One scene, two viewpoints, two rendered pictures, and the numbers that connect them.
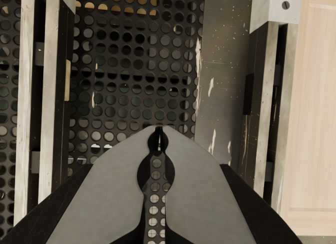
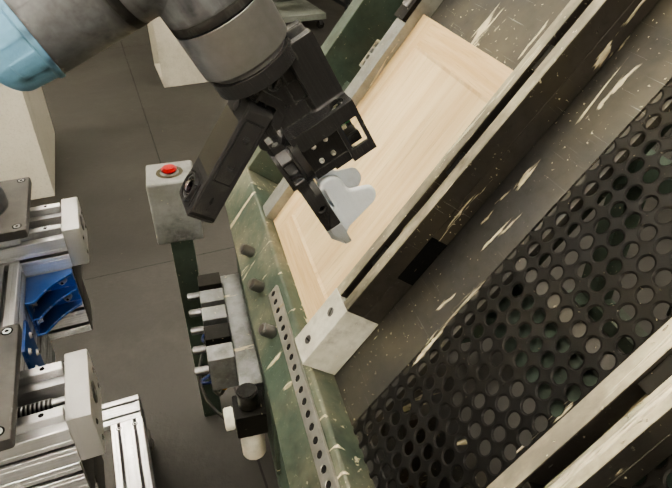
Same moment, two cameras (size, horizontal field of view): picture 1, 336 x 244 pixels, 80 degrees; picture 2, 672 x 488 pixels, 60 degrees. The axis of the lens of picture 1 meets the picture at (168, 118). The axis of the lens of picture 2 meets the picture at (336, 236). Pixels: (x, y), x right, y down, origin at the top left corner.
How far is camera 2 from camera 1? 0.53 m
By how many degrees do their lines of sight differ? 55
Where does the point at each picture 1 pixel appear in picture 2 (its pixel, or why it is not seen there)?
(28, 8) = not seen: outside the picture
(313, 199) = (466, 103)
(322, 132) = (409, 174)
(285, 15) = (336, 303)
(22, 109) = (597, 457)
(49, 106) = (564, 425)
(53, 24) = not seen: outside the picture
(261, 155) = (445, 186)
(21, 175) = not seen: outside the picture
